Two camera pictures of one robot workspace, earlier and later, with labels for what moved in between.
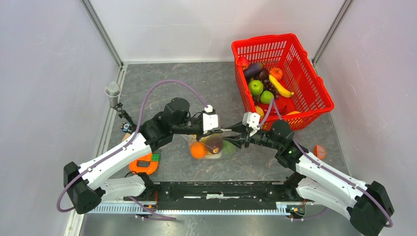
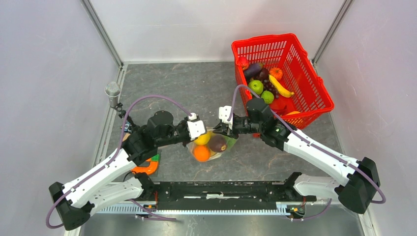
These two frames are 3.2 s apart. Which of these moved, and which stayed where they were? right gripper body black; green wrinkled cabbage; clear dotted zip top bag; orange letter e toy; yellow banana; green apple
Moved: clear dotted zip top bag; right gripper body black
Stayed: yellow banana; green wrinkled cabbage; green apple; orange letter e toy
